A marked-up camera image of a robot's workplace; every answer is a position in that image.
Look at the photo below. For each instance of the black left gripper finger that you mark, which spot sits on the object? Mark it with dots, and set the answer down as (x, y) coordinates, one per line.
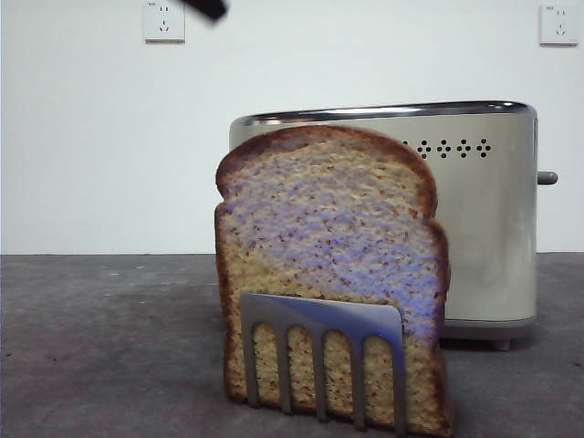
(207, 8)

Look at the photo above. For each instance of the brown-crusted bread slice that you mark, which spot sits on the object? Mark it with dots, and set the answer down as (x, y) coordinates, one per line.
(328, 219)

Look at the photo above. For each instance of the grey toaster lever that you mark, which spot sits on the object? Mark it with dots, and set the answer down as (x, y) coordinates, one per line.
(548, 178)

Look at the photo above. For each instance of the shiny metal toast rack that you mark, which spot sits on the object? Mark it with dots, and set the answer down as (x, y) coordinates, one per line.
(319, 312)

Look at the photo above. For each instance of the cream two-slot toaster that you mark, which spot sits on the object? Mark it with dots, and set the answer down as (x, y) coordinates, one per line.
(483, 228)

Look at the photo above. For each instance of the white wall socket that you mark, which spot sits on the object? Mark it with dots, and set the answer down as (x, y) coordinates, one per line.
(559, 27)
(165, 25)

